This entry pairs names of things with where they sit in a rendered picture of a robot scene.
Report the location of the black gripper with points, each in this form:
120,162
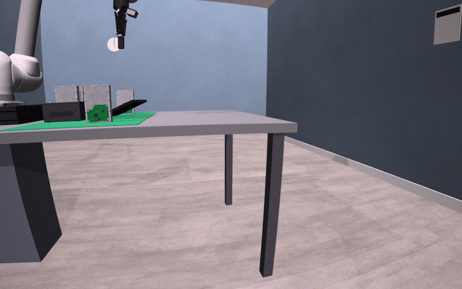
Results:
120,18

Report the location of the black-framed status screen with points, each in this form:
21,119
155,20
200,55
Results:
126,106

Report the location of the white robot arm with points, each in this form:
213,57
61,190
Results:
20,72

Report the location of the green flat mat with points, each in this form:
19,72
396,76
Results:
125,120

